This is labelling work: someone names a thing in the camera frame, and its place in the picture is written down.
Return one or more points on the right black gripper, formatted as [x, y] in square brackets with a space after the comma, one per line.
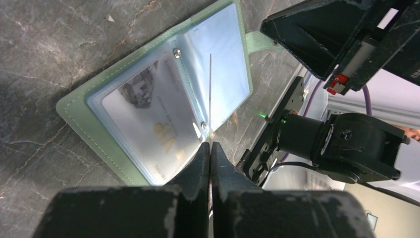
[316, 31]

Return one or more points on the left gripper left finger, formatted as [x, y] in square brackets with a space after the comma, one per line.
[178, 209]

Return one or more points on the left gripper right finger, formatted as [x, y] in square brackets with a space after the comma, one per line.
[242, 209]

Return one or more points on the green card holder wallet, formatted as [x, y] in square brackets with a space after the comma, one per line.
[218, 29]

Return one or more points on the silver VIP card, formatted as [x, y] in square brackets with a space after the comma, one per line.
[153, 120]

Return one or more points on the thin card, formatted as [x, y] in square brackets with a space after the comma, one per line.
[210, 135]

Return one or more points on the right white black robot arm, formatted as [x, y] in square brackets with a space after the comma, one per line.
[350, 147]

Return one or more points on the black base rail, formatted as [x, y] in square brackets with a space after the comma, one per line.
[256, 162]

